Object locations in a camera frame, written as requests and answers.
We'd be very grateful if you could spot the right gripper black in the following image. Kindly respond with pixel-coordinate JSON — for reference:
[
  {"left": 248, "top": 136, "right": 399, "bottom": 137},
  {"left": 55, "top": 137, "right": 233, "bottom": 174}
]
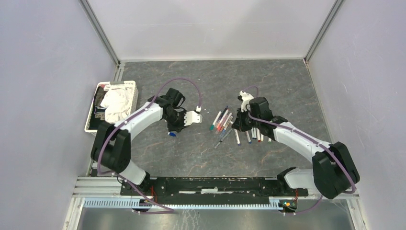
[{"left": 232, "top": 106, "right": 260, "bottom": 132}]

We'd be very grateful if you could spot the red cap white marker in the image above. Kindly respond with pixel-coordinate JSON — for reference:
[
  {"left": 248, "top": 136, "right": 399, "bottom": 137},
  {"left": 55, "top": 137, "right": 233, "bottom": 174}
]
[{"left": 256, "top": 129, "right": 261, "bottom": 142}]

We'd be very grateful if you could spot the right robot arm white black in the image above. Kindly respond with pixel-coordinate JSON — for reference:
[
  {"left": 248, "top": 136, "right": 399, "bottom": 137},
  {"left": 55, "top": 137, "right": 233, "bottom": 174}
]
[{"left": 232, "top": 91, "right": 360, "bottom": 199}]

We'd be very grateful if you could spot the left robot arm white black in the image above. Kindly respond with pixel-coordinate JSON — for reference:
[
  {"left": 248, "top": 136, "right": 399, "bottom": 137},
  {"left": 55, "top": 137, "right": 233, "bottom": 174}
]
[{"left": 90, "top": 88, "right": 187, "bottom": 195}]

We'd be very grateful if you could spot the black gel pen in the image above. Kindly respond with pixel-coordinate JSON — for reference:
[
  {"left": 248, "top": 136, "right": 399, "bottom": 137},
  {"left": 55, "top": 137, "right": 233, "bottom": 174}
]
[{"left": 214, "top": 129, "right": 232, "bottom": 149}]

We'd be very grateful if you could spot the red cap pink marker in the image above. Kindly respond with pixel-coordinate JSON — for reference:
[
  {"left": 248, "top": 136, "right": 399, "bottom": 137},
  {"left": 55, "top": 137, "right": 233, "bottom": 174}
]
[{"left": 215, "top": 106, "right": 229, "bottom": 134}]

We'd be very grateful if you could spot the white crumpled cloth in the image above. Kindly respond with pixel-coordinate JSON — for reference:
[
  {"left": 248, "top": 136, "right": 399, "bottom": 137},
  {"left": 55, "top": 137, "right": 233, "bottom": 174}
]
[{"left": 101, "top": 85, "right": 135, "bottom": 123}]

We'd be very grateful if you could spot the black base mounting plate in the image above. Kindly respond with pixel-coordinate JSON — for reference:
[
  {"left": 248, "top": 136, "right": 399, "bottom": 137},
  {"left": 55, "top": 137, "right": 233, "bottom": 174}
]
[{"left": 139, "top": 177, "right": 309, "bottom": 205}]

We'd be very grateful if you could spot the white plastic basket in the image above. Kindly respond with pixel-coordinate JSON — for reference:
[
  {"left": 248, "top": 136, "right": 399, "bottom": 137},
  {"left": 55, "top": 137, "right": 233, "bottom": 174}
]
[{"left": 84, "top": 80, "right": 138, "bottom": 135}]

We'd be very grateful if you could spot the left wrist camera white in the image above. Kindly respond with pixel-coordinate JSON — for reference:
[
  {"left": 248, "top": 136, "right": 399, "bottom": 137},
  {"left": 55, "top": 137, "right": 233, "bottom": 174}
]
[{"left": 184, "top": 106, "right": 202, "bottom": 126}]

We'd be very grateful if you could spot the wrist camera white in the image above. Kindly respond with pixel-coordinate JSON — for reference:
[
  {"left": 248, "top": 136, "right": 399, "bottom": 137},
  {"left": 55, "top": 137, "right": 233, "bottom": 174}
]
[
  {"left": 184, "top": 106, "right": 202, "bottom": 126},
  {"left": 237, "top": 91, "right": 254, "bottom": 112}
]

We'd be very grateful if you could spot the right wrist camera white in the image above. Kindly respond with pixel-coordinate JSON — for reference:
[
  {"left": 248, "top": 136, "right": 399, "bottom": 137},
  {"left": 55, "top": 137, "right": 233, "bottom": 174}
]
[{"left": 237, "top": 91, "right": 254, "bottom": 112}]

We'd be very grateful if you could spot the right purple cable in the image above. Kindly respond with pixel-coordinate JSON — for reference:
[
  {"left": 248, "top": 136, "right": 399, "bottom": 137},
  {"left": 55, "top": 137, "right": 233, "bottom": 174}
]
[{"left": 241, "top": 85, "right": 357, "bottom": 216}]

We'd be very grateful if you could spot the purple cable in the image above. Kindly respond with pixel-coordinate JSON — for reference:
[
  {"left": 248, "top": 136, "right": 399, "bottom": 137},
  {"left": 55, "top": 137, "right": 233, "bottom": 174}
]
[
  {"left": 96, "top": 78, "right": 203, "bottom": 215},
  {"left": 241, "top": 85, "right": 357, "bottom": 216}
]

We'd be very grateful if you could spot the white slotted cable duct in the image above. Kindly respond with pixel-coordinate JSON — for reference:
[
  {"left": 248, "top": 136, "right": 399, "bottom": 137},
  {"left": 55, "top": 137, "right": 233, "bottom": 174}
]
[{"left": 83, "top": 198, "right": 286, "bottom": 210}]

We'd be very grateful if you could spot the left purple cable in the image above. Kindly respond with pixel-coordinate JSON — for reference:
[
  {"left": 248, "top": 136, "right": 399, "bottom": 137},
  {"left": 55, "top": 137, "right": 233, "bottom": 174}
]
[{"left": 96, "top": 78, "right": 203, "bottom": 215}]

